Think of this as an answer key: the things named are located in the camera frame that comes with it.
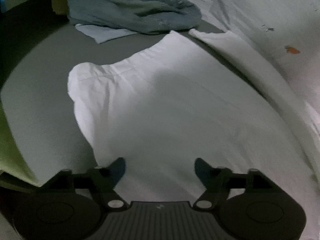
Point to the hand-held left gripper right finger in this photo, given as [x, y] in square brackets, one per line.
[201, 170]

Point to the blue-grey garment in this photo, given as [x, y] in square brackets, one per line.
[140, 12]

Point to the grey bed sheet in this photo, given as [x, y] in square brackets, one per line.
[42, 85]

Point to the light blue cloth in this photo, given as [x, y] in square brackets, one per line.
[105, 33]

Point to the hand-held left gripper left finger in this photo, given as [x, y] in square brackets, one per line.
[119, 169]

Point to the white garment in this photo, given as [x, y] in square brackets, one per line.
[175, 100]

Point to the yellow-green cloth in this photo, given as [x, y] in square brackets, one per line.
[12, 155]

